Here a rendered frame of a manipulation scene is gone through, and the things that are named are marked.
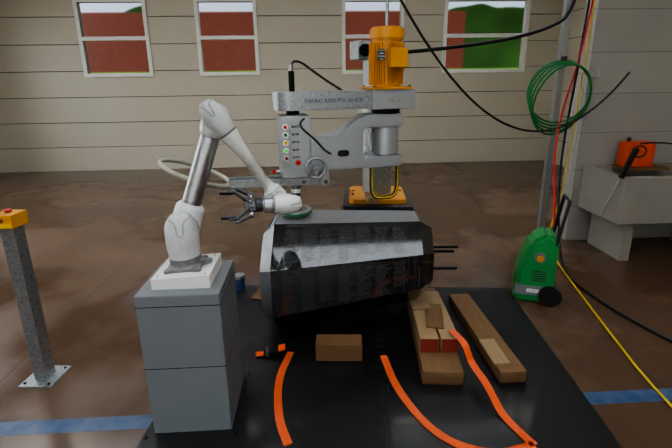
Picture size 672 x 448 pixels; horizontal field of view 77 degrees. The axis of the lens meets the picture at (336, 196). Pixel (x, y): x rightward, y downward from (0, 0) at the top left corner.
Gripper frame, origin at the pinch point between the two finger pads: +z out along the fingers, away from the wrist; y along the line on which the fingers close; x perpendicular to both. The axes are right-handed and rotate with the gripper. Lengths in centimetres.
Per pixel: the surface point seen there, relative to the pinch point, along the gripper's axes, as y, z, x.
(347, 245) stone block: -10, -83, -48
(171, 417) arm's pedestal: -94, 26, -55
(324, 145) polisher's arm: 55, -71, -29
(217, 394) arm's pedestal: -87, 4, -40
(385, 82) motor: 87, -111, 2
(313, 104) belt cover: 75, -62, -12
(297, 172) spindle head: 41, -54, -41
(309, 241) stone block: -4, -60, -55
